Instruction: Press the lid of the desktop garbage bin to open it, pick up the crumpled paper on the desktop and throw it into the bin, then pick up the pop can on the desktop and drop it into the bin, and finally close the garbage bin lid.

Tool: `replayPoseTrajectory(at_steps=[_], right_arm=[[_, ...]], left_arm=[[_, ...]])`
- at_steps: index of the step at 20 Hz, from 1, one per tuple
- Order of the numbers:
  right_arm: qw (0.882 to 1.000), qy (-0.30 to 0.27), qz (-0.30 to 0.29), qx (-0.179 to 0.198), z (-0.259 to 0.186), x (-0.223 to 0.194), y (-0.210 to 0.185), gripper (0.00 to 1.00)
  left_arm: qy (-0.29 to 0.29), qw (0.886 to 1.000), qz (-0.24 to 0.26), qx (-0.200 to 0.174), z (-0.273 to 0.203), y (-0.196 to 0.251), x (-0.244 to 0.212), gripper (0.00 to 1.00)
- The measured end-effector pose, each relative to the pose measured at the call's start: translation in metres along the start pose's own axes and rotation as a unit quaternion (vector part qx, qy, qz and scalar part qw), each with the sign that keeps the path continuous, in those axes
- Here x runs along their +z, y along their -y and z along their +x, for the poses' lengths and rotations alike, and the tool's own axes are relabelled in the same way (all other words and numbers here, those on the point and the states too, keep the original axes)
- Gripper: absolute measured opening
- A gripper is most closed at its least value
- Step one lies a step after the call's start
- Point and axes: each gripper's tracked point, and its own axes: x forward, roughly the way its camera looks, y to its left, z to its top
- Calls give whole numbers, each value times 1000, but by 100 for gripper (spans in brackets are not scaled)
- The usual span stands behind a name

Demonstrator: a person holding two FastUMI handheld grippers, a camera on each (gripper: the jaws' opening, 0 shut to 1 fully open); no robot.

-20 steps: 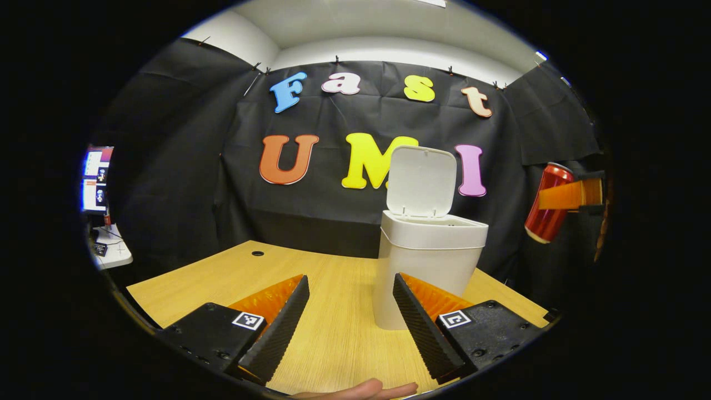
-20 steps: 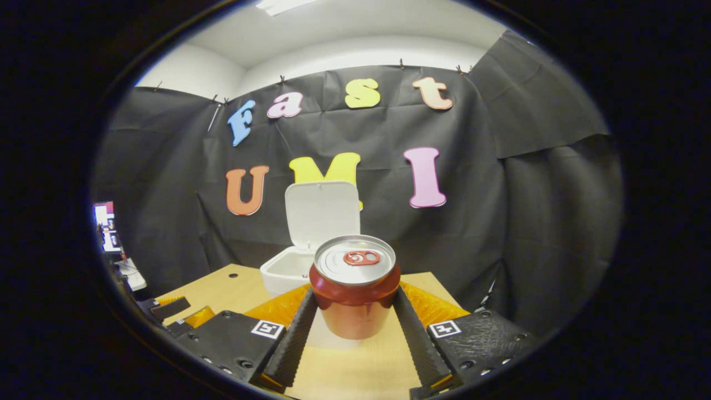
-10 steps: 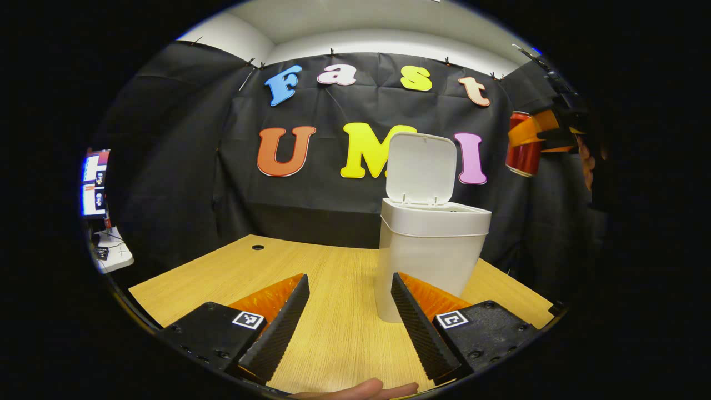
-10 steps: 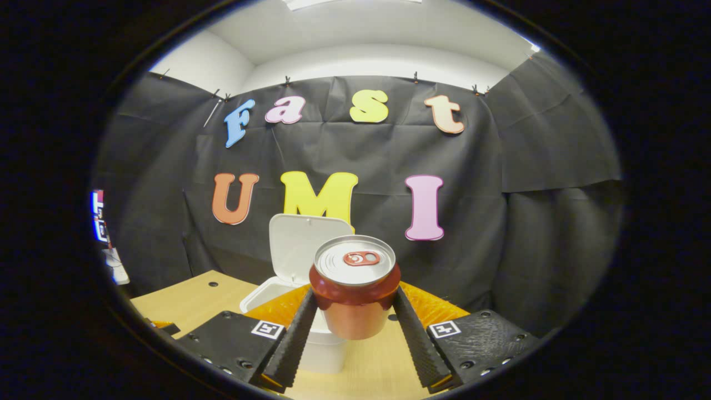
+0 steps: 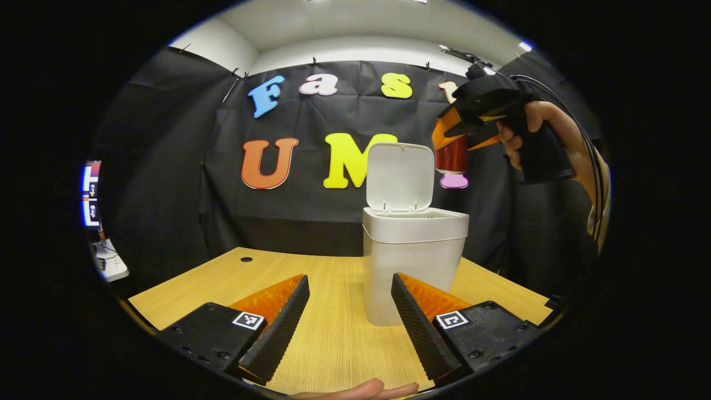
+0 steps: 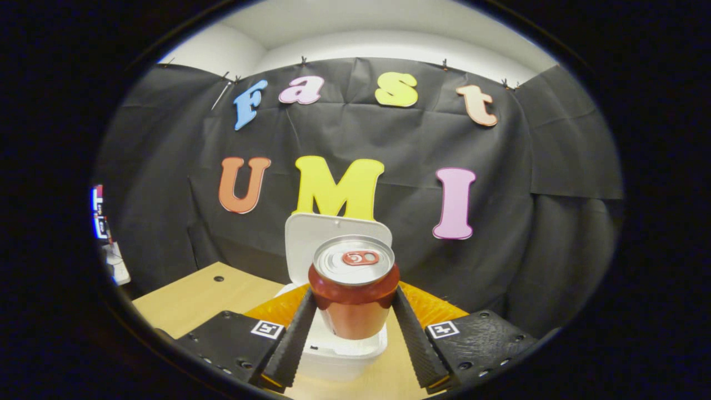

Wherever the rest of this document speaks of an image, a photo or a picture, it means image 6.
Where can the white desktop garbage bin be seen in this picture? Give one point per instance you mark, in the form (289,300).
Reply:
(305,239)

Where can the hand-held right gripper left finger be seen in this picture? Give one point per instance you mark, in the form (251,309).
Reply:
(294,344)

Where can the black backdrop cloth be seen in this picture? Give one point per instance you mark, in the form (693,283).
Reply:
(500,250)

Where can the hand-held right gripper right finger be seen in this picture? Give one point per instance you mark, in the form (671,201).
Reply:
(419,344)

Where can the white side table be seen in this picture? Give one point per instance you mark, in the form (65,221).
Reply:
(118,269)

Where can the wooden desktop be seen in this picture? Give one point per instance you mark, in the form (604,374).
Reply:
(194,300)

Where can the red pop can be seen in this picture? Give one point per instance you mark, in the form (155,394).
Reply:
(353,311)

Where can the computer monitor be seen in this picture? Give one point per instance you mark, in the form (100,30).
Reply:
(100,222)

